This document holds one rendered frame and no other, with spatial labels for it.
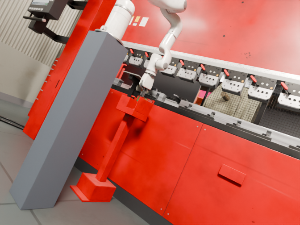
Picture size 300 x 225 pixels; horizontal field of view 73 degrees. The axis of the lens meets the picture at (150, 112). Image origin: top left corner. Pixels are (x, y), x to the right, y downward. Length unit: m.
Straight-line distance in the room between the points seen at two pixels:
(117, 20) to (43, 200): 1.06
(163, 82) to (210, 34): 0.88
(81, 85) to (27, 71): 3.36
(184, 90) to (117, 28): 1.36
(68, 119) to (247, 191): 1.13
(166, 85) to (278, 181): 1.57
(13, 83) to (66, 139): 3.32
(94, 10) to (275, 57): 1.90
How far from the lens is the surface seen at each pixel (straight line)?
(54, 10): 2.46
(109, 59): 1.18
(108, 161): 1.58
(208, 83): 1.75
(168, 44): 1.62
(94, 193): 1.56
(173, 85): 2.47
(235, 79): 1.73
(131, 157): 1.72
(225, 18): 2.05
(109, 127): 1.91
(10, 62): 4.35
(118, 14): 1.28
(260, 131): 1.61
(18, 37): 4.36
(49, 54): 4.56
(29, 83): 4.49
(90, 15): 2.63
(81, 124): 1.18
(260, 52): 1.82
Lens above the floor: 0.63
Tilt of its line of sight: 4 degrees up
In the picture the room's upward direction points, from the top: 25 degrees clockwise
